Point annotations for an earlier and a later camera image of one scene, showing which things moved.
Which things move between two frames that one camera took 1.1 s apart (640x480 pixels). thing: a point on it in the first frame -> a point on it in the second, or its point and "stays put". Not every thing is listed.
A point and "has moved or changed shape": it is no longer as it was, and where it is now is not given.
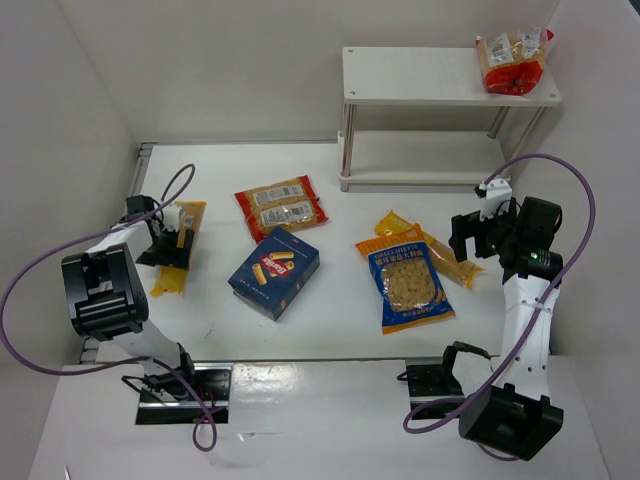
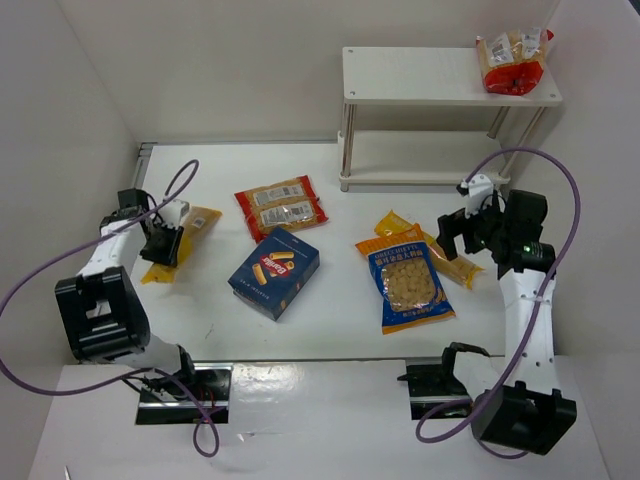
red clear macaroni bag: (288, 204) stays put
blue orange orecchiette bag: (411, 292) stays put
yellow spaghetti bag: (171, 278) has moved or changed shape
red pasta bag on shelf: (512, 63) stays put
